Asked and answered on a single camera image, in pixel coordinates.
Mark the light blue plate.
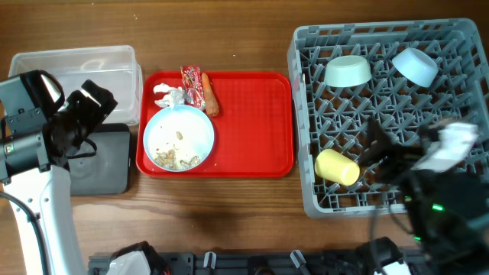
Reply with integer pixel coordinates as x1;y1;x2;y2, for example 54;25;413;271
143;105;215;173

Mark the orange carrot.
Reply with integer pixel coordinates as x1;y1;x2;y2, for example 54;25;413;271
202;73;219;117

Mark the red serving tray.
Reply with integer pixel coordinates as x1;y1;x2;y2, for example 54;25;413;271
134;72;294;178

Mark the red snack wrapper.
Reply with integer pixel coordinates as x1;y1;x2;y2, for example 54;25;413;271
180;66;206;111

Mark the grey dishwasher rack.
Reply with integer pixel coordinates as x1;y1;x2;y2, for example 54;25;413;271
287;18;488;219

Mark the yellow cup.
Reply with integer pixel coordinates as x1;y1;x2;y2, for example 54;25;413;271
314;149;361;186

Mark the light blue bowl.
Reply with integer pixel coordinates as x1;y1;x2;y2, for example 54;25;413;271
392;48;438;88

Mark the clear plastic bin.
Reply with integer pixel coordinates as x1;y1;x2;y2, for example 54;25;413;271
9;45;143;126

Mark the crumpled white tissue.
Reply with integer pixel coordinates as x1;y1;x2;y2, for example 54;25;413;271
153;83;185;108

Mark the green bowl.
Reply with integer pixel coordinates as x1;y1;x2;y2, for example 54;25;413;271
324;55;372;88

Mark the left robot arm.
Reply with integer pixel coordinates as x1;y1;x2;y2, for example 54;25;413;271
1;70;117;274

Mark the black tray bin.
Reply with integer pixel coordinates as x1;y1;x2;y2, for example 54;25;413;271
69;123;131;196

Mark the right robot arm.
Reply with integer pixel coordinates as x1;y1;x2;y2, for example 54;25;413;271
359;118;488;274

